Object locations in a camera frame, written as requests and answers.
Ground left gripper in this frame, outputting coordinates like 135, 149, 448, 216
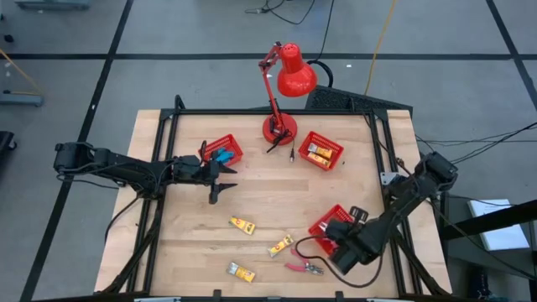
173, 148, 239, 206

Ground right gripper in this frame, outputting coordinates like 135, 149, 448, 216
326, 205, 373, 276

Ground red plastic basket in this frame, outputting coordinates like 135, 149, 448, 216
198, 133, 244, 168
298, 131, 345, 171
308, 204, 356, 256

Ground pink-handled pliers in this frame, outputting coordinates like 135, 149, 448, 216
284, 247, 326, 277

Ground yellow crayon pack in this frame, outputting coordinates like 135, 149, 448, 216
307, 143, 334, 159
267, 234, 295, 258
228, 216, 257, 236
307, 152, 331, 166
227, 262, 257, 284

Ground red desk lamp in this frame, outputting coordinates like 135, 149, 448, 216
258, 40, 319, 146

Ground black perforated panel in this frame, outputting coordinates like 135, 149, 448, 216
305, 85, 414, 113

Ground black metal beam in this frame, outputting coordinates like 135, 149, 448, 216
440, 199, 537, 241

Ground white booklet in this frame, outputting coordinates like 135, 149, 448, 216
467, 198, 531, 252

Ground black chair base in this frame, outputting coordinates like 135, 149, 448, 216
0, 130, 18, 153

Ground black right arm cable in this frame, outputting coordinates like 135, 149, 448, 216
295, 234, 385, 289

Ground black lamp cord with plug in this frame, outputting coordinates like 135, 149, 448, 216
266, 129, 296, 164

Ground black aluminium rig frame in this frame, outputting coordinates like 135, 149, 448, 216
100, 94, 452, 302

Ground black left arm base cable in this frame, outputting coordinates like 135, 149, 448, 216
103, 195, 142, 244

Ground thick black cable loop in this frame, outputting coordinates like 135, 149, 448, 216
307, 0, 336, 88

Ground black floor cables bundle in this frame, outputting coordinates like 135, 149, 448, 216
414, 121, 537, 165

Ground thin black floor cable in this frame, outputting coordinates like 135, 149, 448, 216
245, 0, 318, 25

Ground yellow power cord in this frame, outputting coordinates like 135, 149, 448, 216
363, 0, 398, 96

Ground grey floor base plate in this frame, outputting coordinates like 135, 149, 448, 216
14, 0, 91, 12
0, 92, 45, 108

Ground thin yellow floor cable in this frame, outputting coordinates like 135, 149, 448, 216
0, 49, 42, 96

